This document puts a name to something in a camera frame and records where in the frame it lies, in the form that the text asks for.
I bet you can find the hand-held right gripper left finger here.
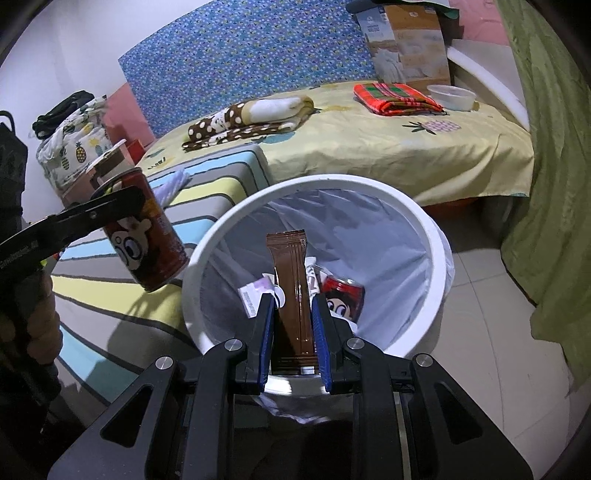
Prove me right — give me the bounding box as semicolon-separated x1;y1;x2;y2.
46;292;278;480

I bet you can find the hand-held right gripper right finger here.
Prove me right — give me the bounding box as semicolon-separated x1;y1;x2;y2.
310;294;533;480

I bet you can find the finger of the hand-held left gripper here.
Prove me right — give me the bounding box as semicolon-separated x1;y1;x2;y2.
48;185;147;247

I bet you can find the red cartoon can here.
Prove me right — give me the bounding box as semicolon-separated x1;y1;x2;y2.
95;166;190;293
320;275;366;322

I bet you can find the white paper packet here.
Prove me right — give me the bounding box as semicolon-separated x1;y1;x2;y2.
237;272;288;320

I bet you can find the brown sachet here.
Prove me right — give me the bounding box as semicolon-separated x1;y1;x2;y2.
266;229;320;376

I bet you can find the translucent white bin liner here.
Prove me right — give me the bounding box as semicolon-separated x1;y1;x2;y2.
203;189;428;356

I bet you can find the white round trash bin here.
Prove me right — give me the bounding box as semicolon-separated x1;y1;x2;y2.
181;174;455;423

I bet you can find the person's left hand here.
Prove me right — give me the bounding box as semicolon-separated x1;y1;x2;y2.
25;270;64;370

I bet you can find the beige mug with brown lid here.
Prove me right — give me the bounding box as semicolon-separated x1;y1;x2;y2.
86;138;136;191

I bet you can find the pineapple print quilt bundle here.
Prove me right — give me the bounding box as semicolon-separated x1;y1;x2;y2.
36;96;117;191

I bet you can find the pink cabinet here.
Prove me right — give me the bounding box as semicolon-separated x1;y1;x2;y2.
61;137;155;205

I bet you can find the black bag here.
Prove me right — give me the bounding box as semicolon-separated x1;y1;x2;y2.
31;90;96;136

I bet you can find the brown polka-dot blanket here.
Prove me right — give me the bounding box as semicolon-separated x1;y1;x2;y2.
181;94;315;151

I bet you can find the yellow pineapple bed sheet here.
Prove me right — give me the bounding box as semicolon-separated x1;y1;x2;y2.
134;82;536;209

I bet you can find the blue floral headboard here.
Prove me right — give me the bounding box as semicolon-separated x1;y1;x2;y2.
117;0;376;140

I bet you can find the red plaid cloth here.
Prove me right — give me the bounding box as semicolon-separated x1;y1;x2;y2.
353;82;447;117

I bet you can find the green curtain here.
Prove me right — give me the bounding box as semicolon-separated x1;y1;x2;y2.
495;0;591;394

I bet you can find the white bowl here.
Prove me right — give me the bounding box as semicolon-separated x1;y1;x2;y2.
426;84;477;112

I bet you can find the cardboard bedding box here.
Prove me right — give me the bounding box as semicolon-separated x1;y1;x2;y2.
359;4;452;94

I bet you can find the white bed frame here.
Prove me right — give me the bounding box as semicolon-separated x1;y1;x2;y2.
444;39;533;131

